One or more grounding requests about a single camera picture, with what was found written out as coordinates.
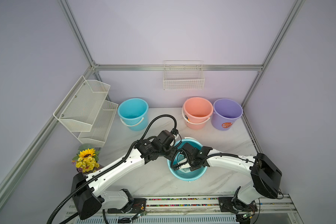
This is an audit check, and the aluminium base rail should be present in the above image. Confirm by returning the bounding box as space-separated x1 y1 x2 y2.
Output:
70 195 303 224

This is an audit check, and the teal bucket being wiped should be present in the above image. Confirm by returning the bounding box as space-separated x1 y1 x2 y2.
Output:
118 98 149 131

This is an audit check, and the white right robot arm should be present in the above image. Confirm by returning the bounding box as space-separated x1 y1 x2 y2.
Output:
171 143 282 213

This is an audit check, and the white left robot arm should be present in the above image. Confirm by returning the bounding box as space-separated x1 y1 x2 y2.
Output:
70 130 178 220

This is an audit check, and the pink plastic bucket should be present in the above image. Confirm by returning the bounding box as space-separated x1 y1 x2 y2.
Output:
182 97 213 130

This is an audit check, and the black corrugated left cable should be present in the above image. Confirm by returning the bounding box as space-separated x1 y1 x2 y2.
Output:
46 114 178 224

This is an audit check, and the teal bucket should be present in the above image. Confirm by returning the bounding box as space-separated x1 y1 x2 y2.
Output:
167 137 207 182

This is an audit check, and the white wire wall basket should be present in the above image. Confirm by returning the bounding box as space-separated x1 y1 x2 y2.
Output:
163 60 205 91

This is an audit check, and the white two-tier mesh shelf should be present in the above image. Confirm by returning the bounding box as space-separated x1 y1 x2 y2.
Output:
53 76 119 147

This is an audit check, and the purple plastic bucket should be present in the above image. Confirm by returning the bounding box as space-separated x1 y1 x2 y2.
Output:
211 99 243 131

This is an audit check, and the sunflower bouquet in vase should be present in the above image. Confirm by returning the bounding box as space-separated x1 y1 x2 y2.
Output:
71 144 100 174

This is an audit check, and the mint green microfibre cloth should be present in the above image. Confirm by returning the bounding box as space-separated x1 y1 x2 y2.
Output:
172 159 191 173

